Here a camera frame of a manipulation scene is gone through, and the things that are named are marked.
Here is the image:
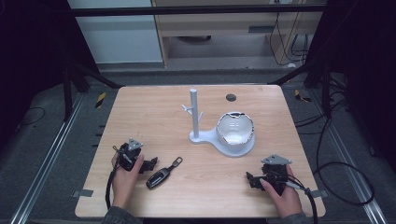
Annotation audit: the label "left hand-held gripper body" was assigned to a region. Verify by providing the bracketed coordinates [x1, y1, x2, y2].
[113, 137, 145, 173]

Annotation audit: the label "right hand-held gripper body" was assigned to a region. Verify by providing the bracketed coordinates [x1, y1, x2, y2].
[260, 153, 293, 197]

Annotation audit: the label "black car key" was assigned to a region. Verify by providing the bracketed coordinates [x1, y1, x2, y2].
[145, 156, 184, 190]

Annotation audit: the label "person's left hand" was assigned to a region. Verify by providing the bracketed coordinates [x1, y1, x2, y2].
[110, 153, 146, 210]

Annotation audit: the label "person's right hand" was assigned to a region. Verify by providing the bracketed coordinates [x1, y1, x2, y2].
[259, 164, 304, 219]

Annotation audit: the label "white key holder stand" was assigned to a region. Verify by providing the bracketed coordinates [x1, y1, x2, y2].
[181, 88, 257, 159]

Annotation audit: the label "grey tape strip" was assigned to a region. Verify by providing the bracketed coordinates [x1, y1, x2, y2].
[309, 189, 330, 200]
[71, 189, 94, 199]

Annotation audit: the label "yellow black striped tape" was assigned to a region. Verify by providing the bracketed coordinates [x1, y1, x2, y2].
[94, 91, 107, 109]
[293, 89, 313, 104]

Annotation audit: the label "black metal stand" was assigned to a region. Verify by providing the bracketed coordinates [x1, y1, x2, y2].
[60, 55, 123, 123]
[266, 60, 348, 120]

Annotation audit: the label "white cabinet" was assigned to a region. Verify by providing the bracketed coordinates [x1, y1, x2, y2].
[66, 0, 164, 65]

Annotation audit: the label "black curtain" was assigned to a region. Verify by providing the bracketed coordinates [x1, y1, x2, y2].
[0, 0, 101, 147]
[306, 0, 396, 175]

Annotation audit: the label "light wooden desk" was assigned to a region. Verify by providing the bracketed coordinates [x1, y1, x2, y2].
[150, 0, 329, 68]

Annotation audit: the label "black horizontal bar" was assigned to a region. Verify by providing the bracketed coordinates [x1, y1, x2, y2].
[70, 4, 327, 18]

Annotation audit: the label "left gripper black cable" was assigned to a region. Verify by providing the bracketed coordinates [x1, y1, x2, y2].
[105, 145, 121, 210]

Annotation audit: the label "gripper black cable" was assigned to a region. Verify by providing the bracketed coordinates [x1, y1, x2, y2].
[286, 174, 319, 224]
[105, 145, 121, 210]

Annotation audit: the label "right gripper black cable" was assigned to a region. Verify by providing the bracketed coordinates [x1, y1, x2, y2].
[286, 174, 319, 224]

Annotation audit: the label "metal floor rail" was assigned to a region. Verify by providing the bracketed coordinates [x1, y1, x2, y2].
[8, 92, 86, 224]
[310, 88, 390, 224]

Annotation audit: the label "black cable loop on floor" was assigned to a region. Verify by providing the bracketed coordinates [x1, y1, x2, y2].
[293, 105, 376, 207]

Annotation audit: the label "thin black floor cable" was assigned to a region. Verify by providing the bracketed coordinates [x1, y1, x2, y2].
[17, 106, 47, 128]

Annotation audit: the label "hanging black cables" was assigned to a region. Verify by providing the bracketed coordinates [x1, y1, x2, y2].
[268, 11, 310, 68]

